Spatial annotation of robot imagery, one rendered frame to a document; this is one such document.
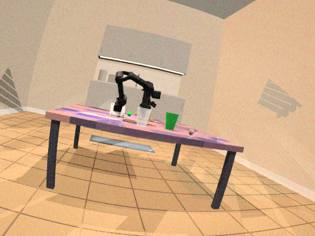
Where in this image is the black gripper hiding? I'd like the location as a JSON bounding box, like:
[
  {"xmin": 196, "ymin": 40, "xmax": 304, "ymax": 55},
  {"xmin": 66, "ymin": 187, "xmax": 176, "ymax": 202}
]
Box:
[{"xmin": 139, "ymin": 97, "xmax": 151, "ymax": 109}]

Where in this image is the clear plastic cup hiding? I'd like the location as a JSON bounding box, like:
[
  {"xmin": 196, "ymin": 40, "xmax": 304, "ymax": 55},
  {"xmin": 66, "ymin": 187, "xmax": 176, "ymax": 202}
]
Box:
[{"xmin": 136, "ymin": 107, "xmax": 152, "ymax": 127}]

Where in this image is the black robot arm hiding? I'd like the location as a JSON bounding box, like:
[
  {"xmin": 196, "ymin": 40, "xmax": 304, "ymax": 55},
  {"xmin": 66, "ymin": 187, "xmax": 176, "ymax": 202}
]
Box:
[{"xmin": 113, "ymin": 71, "xmax": 161, "ymax": 112}]

